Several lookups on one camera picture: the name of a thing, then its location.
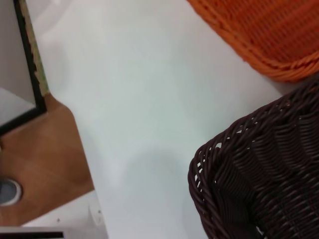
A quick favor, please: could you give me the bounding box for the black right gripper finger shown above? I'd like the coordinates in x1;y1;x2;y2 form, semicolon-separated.
216;171;257;239

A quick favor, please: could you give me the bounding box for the dark brown woven plastic basket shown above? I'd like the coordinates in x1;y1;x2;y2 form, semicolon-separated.
188;81;319;239

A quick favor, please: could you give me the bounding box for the orange woven plastic basket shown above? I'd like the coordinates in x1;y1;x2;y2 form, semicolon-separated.
186;0;319;84

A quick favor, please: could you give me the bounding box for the black flat bar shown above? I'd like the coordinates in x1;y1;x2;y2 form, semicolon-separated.
0;231;64;239

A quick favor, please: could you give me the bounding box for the round silver floor fitting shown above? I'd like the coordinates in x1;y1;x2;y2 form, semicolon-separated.
0;177;23;207

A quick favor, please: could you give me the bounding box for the black framed white panel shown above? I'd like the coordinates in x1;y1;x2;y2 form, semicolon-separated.
0;0;49;136

